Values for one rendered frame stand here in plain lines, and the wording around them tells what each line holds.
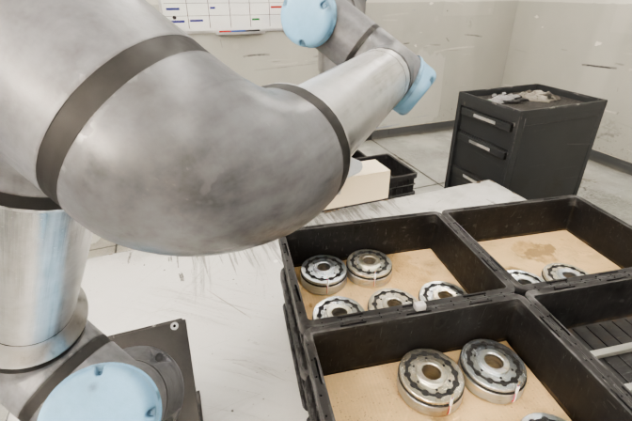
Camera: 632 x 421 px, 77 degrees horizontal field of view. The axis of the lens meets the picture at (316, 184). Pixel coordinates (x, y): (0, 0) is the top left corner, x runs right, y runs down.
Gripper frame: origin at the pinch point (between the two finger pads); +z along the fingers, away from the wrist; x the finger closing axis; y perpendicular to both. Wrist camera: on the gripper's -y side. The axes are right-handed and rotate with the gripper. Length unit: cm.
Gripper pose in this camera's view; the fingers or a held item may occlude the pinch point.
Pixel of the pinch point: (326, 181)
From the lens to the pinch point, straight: 75.6
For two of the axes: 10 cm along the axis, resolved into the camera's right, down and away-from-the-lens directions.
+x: -3.6, -4.1, 8.4
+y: 9.3, -1.6, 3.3
